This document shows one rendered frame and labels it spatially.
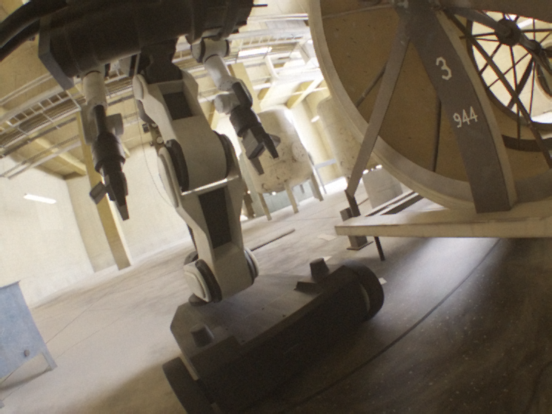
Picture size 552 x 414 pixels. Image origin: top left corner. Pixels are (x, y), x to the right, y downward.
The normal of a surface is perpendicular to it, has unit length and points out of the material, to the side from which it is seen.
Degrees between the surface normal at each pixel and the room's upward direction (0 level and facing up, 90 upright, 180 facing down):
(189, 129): 67
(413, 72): 93
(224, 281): 106
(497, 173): 90
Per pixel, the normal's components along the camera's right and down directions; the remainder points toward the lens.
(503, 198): -0.88, 0.34
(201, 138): 0.33, -0.53
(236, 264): 0.60, 0.12
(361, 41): 0.41, 0.25
